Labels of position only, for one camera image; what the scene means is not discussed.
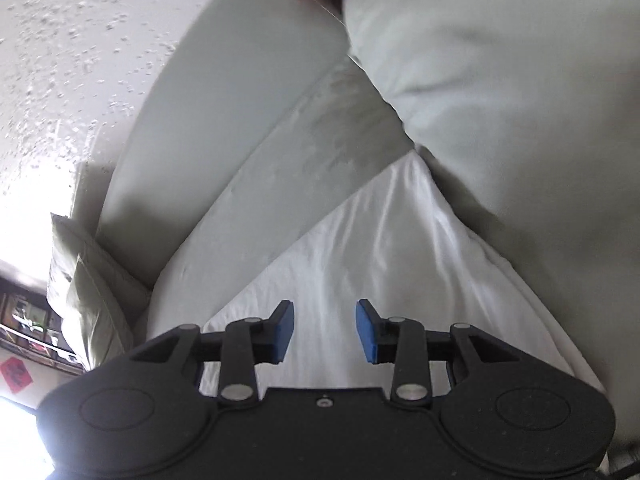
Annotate red paper decoration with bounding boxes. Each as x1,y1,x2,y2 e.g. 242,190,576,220
0,356,35,387

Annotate grey sofa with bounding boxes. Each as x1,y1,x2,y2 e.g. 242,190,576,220
95,0,640,466

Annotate cluttered wall shelf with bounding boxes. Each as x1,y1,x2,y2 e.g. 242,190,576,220
0,287,83,376

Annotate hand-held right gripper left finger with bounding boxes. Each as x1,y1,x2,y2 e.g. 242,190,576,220
131,301,294,405

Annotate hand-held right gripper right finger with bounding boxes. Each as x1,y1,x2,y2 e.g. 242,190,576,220
356,300,518,406

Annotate black cable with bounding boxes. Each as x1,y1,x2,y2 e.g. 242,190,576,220
612,452,640,480

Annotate light grey shirt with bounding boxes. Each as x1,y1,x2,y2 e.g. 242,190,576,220
200,150,601,401

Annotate olive cushion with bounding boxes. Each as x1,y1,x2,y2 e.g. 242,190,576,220
47,212,151,311
62,254,137,372

